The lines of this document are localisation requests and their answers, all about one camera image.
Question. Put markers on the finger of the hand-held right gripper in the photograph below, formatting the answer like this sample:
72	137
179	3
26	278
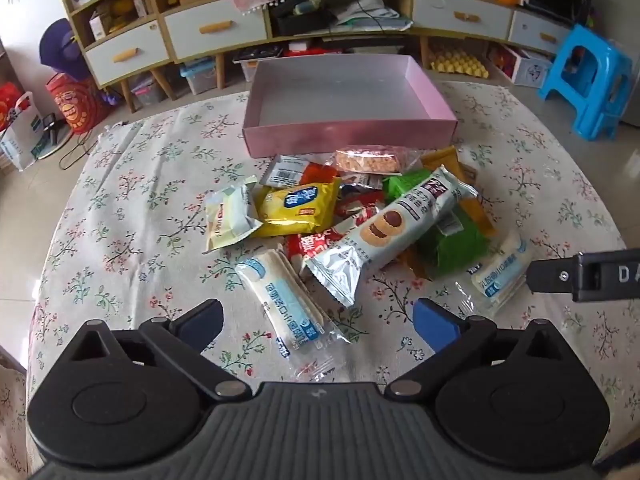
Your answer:
550	275

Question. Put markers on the clear storage box blue lid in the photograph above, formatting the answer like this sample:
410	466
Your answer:
199	77

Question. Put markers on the floral tablecloth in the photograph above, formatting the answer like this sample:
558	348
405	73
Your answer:
150	185

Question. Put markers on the red plastic bag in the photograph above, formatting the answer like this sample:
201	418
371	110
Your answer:
9	105

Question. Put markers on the white roll cake packet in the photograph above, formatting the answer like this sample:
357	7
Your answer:
285	300
500	270

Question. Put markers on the green snack packet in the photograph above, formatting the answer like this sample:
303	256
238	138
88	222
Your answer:
450	250

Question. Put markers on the cream white snack packet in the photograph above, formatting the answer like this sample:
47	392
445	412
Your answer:
227	215

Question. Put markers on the purple hat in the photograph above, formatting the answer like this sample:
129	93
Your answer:
62	50

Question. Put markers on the yellow snack packet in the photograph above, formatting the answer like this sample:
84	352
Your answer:
297	205

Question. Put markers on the orange-brown snack packet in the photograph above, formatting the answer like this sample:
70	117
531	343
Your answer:
447	160

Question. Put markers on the black bag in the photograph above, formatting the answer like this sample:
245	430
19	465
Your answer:
305	17

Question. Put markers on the white orange-red snack packet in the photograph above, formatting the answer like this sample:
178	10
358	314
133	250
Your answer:
287	172

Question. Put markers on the loose papers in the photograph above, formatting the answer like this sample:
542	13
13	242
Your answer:
372	12

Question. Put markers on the wooden shelf cabinet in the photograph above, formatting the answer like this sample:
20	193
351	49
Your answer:
280	40

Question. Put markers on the long silver cookie packet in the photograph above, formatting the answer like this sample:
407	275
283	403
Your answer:
380	230

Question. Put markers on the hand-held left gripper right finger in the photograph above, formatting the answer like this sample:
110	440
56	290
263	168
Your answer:
432	325

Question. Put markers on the pink clear rice crisp packet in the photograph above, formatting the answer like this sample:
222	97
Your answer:
372	160

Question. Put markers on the white shopping bag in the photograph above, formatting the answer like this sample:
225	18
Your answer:
22	135

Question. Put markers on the red paper bag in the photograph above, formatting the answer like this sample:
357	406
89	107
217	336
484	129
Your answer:
75	105

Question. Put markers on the red box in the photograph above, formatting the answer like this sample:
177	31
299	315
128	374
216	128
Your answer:
305	51

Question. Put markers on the pink cardboard box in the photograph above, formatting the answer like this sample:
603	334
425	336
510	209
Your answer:
350	135

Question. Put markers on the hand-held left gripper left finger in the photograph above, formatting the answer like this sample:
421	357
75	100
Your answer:
205	322

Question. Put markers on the yellow egg tray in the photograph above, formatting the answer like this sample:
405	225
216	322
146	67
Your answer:
460	66

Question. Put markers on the white printed box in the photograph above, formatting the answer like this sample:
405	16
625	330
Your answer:
532	70

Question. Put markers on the blue plastic stool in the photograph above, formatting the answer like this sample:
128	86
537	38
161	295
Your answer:
587	85

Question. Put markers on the black flat tray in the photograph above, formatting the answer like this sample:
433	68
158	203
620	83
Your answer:
257	52

